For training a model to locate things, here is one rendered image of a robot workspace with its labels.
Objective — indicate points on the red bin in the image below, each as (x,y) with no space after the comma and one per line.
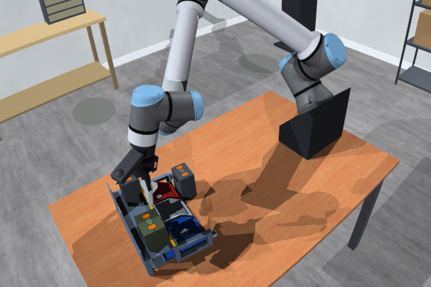
(166,190)

